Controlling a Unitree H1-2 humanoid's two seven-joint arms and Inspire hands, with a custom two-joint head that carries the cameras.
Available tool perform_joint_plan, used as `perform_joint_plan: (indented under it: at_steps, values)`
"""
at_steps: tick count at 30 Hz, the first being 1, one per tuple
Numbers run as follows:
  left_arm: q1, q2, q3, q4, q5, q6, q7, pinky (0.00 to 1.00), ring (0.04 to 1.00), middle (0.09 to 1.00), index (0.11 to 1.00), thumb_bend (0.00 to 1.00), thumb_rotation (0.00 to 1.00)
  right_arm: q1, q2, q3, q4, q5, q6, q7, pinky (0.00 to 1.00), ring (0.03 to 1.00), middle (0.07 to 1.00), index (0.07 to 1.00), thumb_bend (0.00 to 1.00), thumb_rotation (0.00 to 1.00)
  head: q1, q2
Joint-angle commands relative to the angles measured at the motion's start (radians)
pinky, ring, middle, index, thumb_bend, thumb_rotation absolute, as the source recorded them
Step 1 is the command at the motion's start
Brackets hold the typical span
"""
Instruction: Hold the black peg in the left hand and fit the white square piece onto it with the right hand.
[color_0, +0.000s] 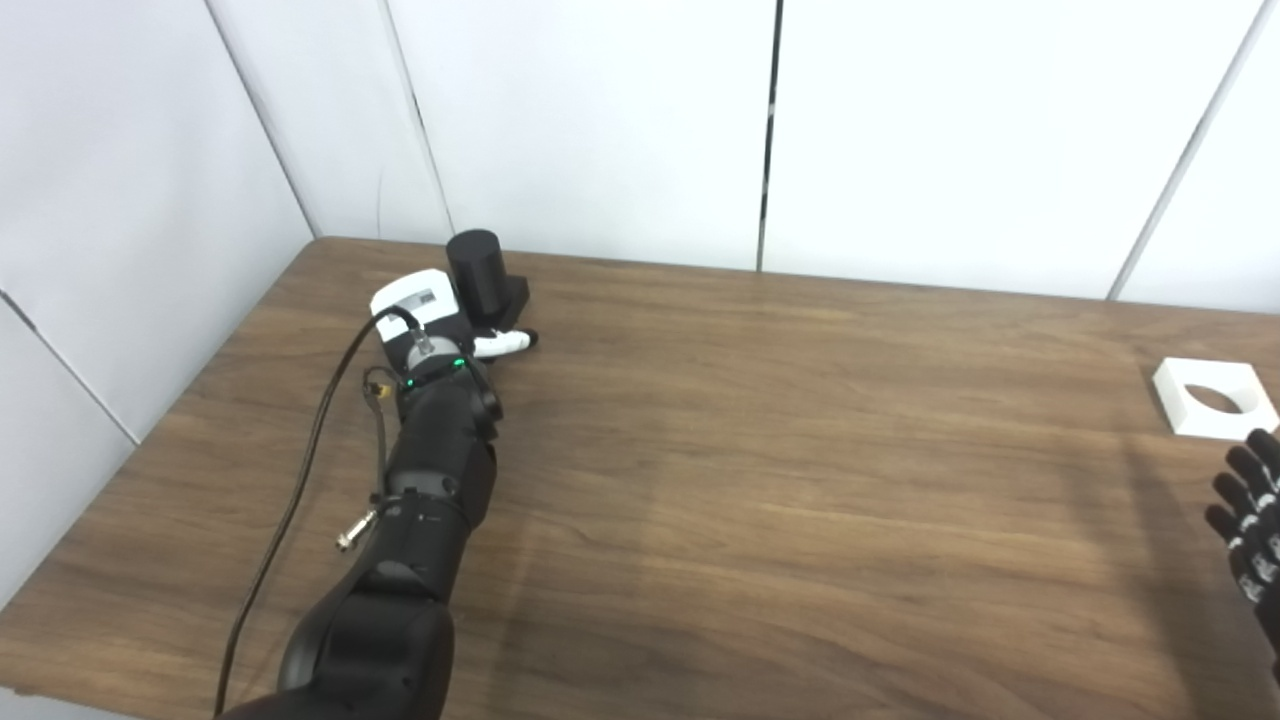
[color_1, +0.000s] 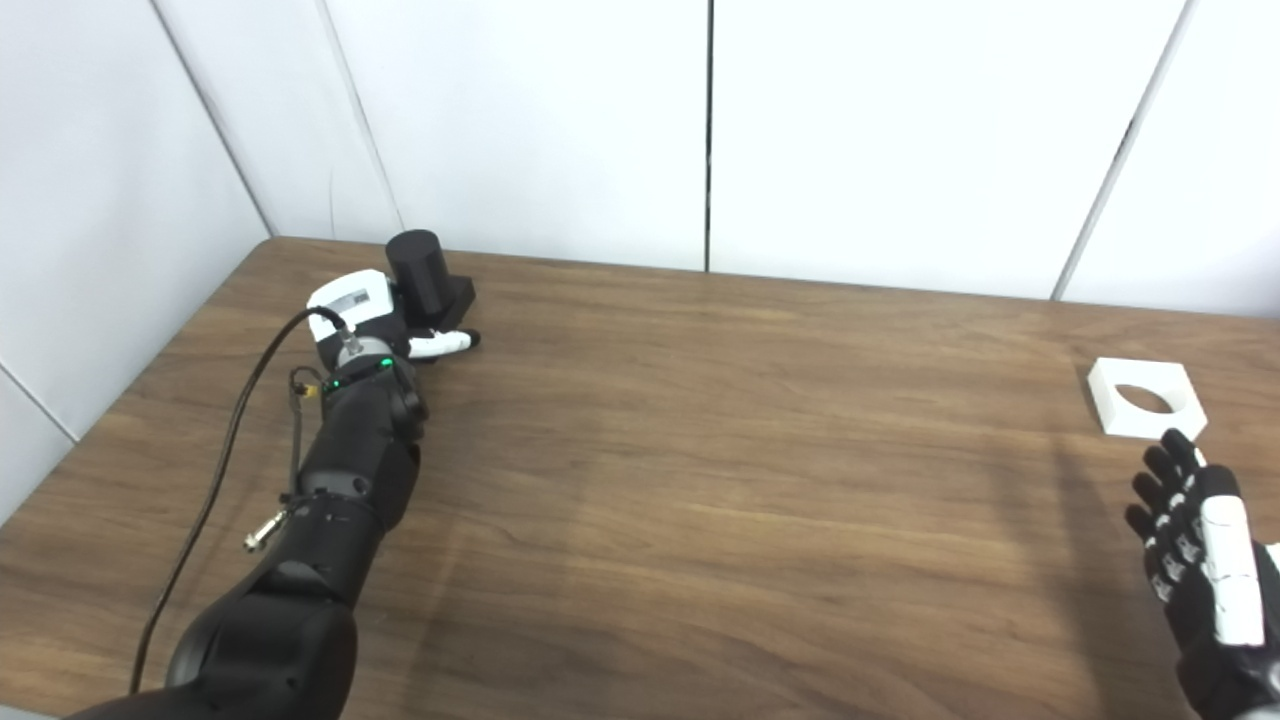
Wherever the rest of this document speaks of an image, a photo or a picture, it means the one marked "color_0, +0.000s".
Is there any thin cable with yellow connector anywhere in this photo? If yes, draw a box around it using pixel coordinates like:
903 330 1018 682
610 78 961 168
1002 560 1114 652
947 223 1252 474
362 366 399 506

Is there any silver plug on left arm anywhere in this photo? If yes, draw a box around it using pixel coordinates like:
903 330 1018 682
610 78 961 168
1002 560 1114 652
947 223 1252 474
336 508 382 552

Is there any white square piece with hole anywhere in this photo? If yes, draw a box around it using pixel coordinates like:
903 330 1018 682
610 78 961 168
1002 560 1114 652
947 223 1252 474
1152 357 1280 439

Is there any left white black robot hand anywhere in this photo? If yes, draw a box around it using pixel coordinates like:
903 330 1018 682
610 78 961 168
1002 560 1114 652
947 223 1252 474
370 268 541 376

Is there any black cylinder peg with base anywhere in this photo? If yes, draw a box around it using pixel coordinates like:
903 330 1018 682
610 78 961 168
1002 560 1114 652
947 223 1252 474
445 229 531 331

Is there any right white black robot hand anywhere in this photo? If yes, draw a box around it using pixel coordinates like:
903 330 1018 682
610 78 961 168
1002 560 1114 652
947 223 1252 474
1204 428 1280 681

